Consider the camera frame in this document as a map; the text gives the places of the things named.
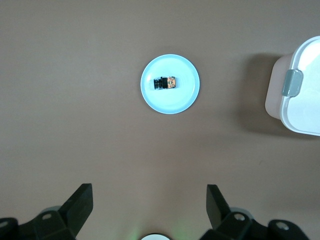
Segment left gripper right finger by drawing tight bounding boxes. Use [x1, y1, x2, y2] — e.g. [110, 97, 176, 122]
[206, 184, 310, 240]

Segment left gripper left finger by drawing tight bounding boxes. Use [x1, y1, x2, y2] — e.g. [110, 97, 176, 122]
[0, 183, 94, 240]

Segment orange black push-button switch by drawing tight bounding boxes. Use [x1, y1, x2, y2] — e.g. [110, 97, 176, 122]
[152, 76, 177, 91]

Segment light blue round plate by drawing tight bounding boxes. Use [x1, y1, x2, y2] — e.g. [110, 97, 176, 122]
[139, 54, 201, 115]

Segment pink container with white lid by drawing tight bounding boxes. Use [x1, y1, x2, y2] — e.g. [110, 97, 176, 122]
[264, 35, 320, 137]

